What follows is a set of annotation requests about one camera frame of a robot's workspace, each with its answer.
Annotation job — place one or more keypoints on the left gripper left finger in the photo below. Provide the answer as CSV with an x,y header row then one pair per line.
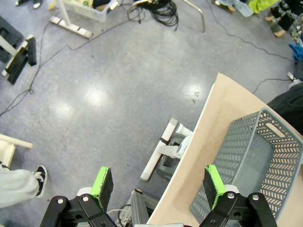
x,y
104,189

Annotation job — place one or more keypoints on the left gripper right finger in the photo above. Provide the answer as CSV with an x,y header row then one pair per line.
x,y
211,186

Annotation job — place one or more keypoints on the grey plastic lattice basket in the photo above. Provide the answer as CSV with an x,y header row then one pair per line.
x,y
248,146

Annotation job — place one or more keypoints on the person in grey trousers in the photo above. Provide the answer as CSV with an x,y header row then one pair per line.
x,y
16,186

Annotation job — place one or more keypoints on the white wooden board piece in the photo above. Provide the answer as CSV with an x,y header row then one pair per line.
x,y
7,151

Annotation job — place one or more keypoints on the person in black t-shirt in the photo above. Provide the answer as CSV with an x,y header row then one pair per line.
x,y
288,106

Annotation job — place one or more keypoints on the black floor stand base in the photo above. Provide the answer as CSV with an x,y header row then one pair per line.
x,y
16,63

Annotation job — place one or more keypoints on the royal blue cloth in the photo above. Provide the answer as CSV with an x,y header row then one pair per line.
x,y
297,52

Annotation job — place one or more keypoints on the white pole metal-base stand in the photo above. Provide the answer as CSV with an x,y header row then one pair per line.
x,y
71,26

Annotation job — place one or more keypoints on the bent metal chair leg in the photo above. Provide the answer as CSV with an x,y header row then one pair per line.
x,y
202,19

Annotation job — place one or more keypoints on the clear plastic storage box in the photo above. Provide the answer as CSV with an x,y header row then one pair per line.
x,y
94,13

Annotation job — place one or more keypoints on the light blue denim garment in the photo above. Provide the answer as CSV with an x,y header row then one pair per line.
x,y
242,7

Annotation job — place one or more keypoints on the dark grey foam block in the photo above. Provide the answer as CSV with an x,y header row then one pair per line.
x,y
9,30

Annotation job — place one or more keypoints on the black printed garment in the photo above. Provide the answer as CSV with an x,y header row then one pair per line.
x,y
286,16

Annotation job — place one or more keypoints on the lime green garment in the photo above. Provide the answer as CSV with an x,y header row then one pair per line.
x,y
260,6

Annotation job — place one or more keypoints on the aluminium profile frame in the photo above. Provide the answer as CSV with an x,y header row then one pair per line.
x,y
139,208

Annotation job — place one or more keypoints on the white table leg frame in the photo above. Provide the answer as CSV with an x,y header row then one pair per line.
x,y
163,142

